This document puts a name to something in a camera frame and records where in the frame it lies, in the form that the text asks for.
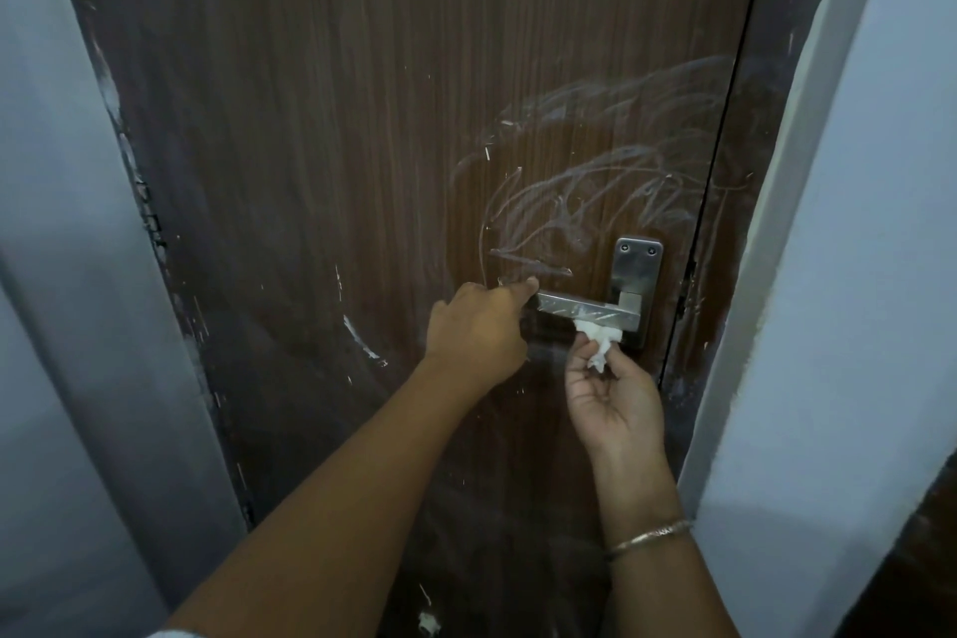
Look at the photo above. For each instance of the person's right hand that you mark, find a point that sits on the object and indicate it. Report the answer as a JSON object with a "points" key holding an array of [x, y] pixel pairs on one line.
{"points": [[613, 406]]}

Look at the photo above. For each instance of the person's left hand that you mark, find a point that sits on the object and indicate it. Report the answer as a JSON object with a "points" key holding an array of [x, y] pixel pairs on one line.
{"points": [[471, 335]]}

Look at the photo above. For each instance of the person's right fingers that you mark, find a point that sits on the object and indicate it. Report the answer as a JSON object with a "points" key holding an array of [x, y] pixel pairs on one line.
{"points": [[577, 368]]}

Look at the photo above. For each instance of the white tissue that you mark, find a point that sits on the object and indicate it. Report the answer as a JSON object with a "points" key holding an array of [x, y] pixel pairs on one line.
{"points": [[596, 342]]}

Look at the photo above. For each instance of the person's right forearm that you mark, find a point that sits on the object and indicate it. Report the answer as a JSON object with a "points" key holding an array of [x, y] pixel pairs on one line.
{"points": [[658, 555]]}

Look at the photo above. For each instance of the person's left forearm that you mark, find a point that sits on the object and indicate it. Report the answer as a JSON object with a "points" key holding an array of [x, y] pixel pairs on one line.
{"points": [[344, 510]]}

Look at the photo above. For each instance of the brown wooden door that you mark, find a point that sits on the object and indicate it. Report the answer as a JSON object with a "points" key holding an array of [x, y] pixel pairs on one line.
{"points": [[359, 136]]}

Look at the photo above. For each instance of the dark brown door frame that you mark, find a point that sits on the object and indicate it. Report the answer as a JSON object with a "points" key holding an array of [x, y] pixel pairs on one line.
{"points": [[755, 136]]}

